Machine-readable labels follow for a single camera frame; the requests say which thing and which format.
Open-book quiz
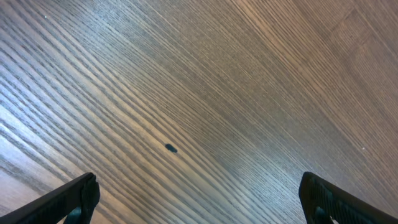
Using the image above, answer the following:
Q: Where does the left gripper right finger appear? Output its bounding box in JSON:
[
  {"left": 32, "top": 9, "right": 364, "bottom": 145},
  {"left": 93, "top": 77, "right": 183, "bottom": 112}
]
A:
[{"left": 298, "top": 172, "right": 397, "bottom": 224}]

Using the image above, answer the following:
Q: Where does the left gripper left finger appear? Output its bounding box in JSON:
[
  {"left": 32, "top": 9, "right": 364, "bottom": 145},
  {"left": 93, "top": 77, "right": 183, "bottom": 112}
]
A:
[{"left": 1, "top": 172, "right": 100, "bottom": 224}]

